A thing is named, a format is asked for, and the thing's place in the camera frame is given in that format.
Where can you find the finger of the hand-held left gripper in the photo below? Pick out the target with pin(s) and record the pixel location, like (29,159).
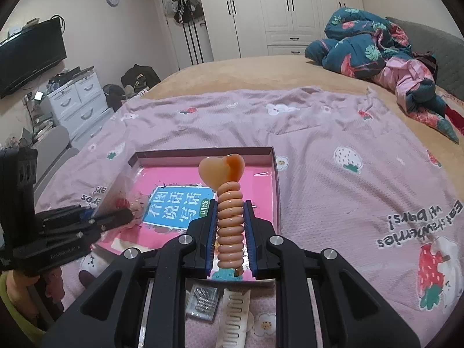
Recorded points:
(61,215)
(108,221)

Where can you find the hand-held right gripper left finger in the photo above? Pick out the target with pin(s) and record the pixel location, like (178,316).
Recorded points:
(212,232)

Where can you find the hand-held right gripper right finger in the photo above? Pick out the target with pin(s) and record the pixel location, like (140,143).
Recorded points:
(250,232)

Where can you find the clear box of rhinestone clips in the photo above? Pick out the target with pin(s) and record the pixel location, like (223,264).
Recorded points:
(203,302)

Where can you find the shallow pink cardboard box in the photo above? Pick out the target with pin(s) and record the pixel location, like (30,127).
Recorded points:
(203,151)

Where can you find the white hair comb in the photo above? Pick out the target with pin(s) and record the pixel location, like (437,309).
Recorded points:
(235,315)

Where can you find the person's left forearm green sleeve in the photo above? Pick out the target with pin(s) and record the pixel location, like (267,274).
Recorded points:
(11,321)

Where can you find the person's left hand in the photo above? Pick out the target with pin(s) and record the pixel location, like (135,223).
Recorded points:
(21,292)

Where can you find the pink strawberry print blanket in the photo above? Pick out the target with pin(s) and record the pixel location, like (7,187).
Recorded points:
(326,195)

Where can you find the lit phone screen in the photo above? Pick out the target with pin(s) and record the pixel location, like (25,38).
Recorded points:
(38,95)

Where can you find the white drawer cabinet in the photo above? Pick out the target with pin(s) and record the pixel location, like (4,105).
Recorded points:
(79,105)

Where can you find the dark clothes pile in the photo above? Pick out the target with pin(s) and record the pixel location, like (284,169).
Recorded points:
(116,96)

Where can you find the black bag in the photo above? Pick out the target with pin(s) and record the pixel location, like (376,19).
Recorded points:
(139,76)

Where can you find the small white router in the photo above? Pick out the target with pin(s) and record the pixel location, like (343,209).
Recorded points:
(14,32)

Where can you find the flat cardboard piece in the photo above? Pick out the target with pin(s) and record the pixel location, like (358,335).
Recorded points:
(32,22)

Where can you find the white door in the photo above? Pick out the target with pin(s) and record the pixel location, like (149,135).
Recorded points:
(174,40)

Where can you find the teal floral quilt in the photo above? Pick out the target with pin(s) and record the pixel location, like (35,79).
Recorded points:
(362,43)

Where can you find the hanging bags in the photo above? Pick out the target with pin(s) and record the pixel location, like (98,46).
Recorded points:
(185,7)

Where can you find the white wardrobe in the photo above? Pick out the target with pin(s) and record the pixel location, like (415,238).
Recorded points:
(290,7)

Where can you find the dark cloth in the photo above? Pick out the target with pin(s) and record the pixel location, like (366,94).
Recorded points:
(426,63)

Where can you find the grey headboard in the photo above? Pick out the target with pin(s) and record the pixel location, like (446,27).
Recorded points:
(431,38)

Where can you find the black wall television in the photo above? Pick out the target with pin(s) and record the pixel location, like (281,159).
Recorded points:
(29,58)

